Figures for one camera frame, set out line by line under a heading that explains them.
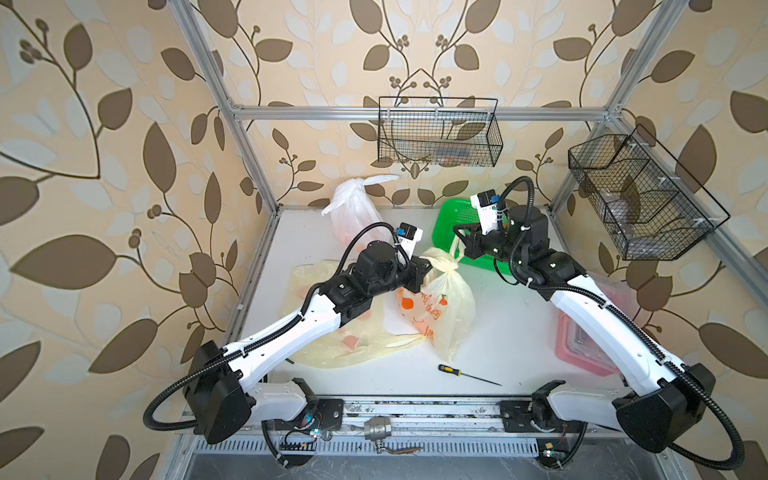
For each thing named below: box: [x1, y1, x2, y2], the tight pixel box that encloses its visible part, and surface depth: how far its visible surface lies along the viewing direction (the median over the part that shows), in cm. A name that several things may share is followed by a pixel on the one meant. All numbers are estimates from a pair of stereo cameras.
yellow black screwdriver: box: [438, 364, 502, 387], surface depth 82 cm
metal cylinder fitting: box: [364, 416, 392, 442], surface depth 71 cm
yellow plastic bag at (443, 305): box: [397, 236, 476, 361], surface depth 72 cm
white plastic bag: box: [321, 174, 401, 248], surface depth 101 cm
